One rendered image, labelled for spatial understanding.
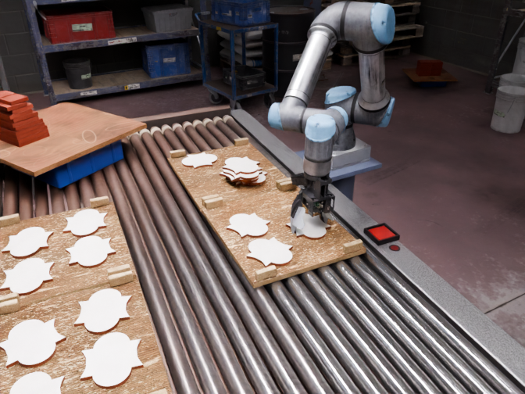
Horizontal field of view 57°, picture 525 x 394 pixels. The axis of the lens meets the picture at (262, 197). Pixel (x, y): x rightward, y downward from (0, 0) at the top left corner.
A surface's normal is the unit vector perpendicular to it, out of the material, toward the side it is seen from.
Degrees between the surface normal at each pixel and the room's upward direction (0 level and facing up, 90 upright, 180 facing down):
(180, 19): 96
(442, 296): 0
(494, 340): 0
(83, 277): 0
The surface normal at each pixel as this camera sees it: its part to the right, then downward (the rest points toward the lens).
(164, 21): 0.56, 0.51
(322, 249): 0.00, -0.86
